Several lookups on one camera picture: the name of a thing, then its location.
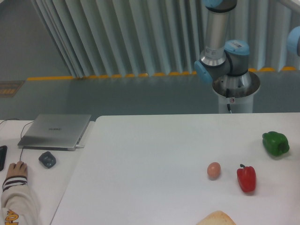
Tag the person's hand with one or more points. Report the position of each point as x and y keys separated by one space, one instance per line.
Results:
x=18 y=171

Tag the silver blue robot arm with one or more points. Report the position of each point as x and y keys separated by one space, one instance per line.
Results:
x=216 y=35

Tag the cream striped sleeve forearm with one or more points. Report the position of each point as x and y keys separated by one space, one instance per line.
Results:
x=17 y=206

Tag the red bell pepper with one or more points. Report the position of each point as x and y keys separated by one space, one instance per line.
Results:
x=246 y=177

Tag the green bell pepper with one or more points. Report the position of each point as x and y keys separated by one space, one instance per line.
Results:
x=275 y=143

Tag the black phone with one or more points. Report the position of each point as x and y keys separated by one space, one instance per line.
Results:
x=3 y=153

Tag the dark grey small case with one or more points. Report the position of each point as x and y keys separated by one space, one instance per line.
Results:
x=47 y=159

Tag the silver closed laptop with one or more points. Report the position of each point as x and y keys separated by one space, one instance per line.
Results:
x=55 y=132

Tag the grey pleated curtain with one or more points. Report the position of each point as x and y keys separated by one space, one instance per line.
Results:
x=121 y=37

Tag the brown egg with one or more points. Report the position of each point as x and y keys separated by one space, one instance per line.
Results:
x=214 y=170

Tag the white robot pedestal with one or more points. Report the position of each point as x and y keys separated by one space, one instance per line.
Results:
x=236 y=93

